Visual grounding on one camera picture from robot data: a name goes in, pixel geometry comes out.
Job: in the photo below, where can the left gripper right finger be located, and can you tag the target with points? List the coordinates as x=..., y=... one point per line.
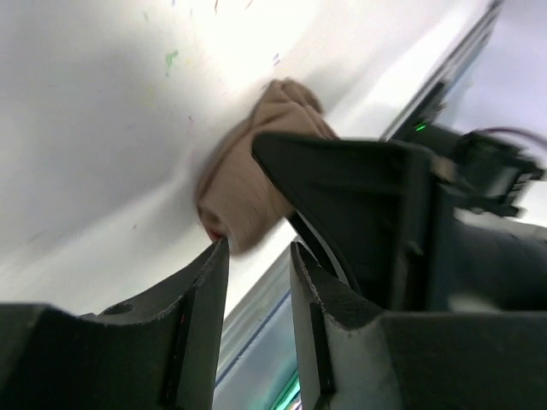
x=352, y=354

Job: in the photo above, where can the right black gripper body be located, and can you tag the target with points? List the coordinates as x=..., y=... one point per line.
x=480, y=257

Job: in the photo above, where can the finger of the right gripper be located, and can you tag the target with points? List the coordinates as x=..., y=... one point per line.
x=362, y=208

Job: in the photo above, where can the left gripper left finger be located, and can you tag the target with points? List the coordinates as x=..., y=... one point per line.
x=156, y=350

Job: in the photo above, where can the brown sock with striped cuff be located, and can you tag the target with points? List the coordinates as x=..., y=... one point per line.
x=234, y=197

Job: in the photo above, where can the aluminium mounting rail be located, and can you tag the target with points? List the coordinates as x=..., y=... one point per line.
x=270, y=349

